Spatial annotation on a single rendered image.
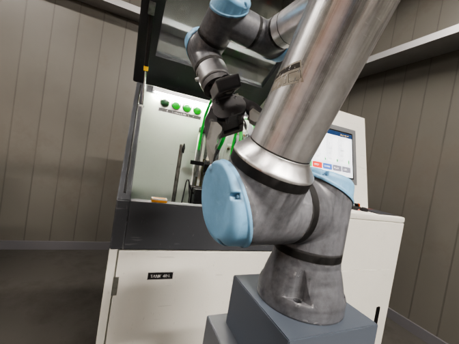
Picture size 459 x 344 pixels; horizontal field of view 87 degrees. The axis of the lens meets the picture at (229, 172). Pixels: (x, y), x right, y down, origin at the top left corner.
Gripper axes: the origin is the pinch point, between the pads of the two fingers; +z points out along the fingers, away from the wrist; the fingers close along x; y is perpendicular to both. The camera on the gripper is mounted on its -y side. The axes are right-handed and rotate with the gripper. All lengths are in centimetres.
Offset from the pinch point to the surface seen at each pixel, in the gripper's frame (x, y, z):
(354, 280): -43, 86, 47
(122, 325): 51, 48, 24
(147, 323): 44, 51, 27
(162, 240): 30, 40, 4
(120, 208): 37.6, 30.5, -8.4
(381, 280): -59, 94, 53
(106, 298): 52, 41, 15
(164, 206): 25.5, 35.3, -5.8
